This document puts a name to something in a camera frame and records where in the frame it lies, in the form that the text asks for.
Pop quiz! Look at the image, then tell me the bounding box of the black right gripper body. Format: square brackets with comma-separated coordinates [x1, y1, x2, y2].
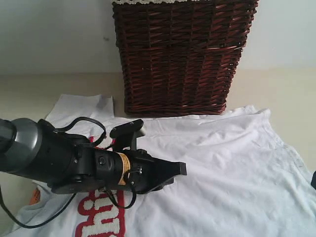
[311, 171, 316, 190]

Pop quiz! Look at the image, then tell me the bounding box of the white t-shirt with red print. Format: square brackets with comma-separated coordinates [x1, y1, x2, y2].
[4, 106, 316, 237]

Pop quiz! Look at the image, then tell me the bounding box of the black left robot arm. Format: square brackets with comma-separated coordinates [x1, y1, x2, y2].
[0, 118, 187, 195]

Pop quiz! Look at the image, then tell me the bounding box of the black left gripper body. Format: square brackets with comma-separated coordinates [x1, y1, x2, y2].
[95, 149, 158, 194]

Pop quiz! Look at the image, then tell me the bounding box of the dark brown wicker basket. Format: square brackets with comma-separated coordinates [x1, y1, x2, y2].
[112, 0, 258, 117]

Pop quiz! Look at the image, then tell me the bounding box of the black cable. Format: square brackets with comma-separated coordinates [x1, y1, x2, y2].
[0, 186, 77, 229]

